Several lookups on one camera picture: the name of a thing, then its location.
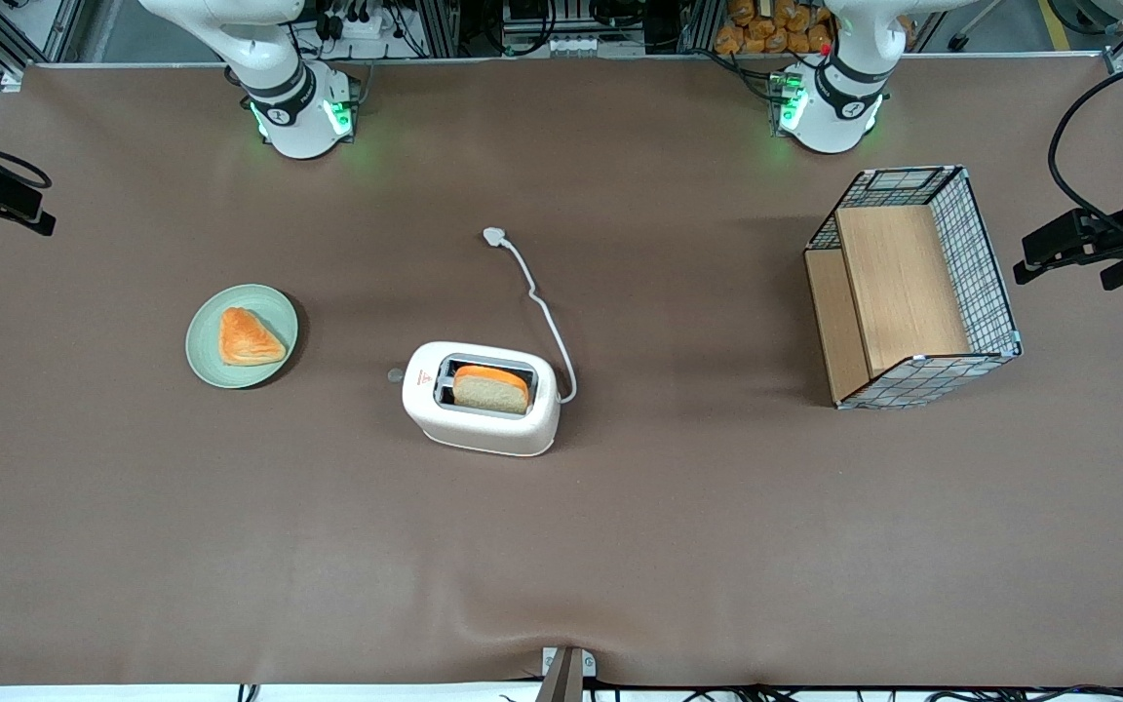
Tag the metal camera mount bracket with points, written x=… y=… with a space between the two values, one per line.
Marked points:
x=562 y=678

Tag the orange triangular pastry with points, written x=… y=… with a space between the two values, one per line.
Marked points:
x=248 y=339

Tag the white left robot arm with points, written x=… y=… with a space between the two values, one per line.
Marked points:
x=834 y=112

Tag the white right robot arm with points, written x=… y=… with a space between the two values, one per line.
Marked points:
x=293 y=107

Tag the bread slice with orange crust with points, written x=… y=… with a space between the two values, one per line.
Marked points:
x=488 y=392

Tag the pale green round plate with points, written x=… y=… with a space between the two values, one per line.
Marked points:
x=206 y=351

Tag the white power strip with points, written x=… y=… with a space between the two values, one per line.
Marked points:
x=362 y=24

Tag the white two-slot toaster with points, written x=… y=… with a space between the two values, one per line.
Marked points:
x=484 y=434

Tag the wooden stepped shelf insert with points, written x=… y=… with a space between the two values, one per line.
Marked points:
x=903 y=283

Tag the bag of orange buns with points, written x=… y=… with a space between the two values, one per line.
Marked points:
x=766 y=24

